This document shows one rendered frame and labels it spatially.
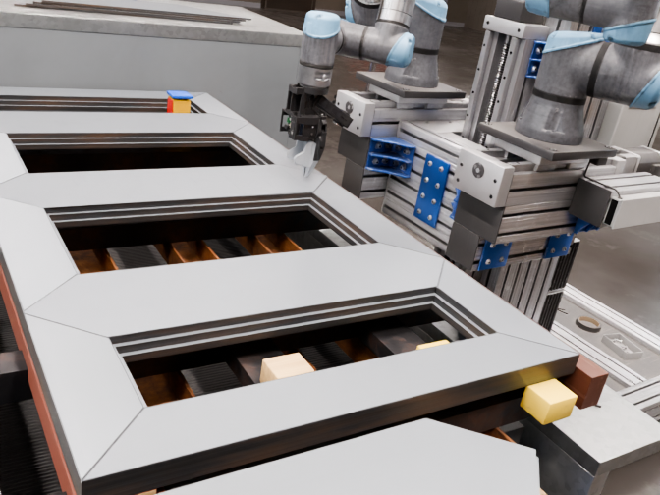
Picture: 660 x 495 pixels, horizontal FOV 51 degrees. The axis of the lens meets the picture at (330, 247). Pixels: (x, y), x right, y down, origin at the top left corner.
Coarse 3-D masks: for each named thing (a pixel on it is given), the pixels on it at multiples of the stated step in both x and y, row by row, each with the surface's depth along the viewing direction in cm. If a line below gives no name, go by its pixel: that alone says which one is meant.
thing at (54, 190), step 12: (36, 180) 135; (48, 180) 136; (60, 180) 137; (72, 180) 138; (36, 192) 130; (48, 192) 131; (60, 192) 132; (72, 192) 132; (48, 204) 126; (60, 204) 127; (72, 204) 127; (84, 204) 128
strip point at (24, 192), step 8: (24, 176) 136; (0, 184) 131; (8, 184) 132; (16, 184) 132; (24, 184) 133; (0, 192) 127; (8, 192) 128; (16, 192) 128; (24, 192) 129; (32, 192) 130; (16, 200) 125; (24, 200) 126; (32, 200) 126
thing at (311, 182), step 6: (282, 168) 165; (288, 168) 166; (294, 168) 167; (294, 174) 163; (300, 174) 163; (312, 174) 165; (300, 180) 159; (306, 180) 160; (312, 180) 161; (318, 180) 161; (306, 186) 156; (312, 186) 157; (318, 186) 158
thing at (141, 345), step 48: (0, 96) 185; (48, 96) 191; (48, 144) 162; (96, 144) 168; (144, 144) 174; (192, 144) 181; (240, 144) 182; (432, 288) 120; (144, 336) 94; (192, 336) 97; (240, 336) 101; (480, 384) 96; (528, 384) 102; (288, 432) 80; (336, 432) 85; (96, 480) 69; (144, 480) 72
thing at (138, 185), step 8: (112, 176) 144; (120, 176) 144; (128, 176) 145; (136, 176) 146; (144, 176) 146; (120, 184) 140; (128, 184) 141; (136, 184) 142; (144, 184) 142; (152, 184) 143; (128, 192) 137; (136, 192) 137; (144, 192) 138; (152, 192) 139; (160, 192) 139; (136, 200) 134; (144, 200) 134; (152, 200) 135; (160, 200) 136; (168, 200) 136
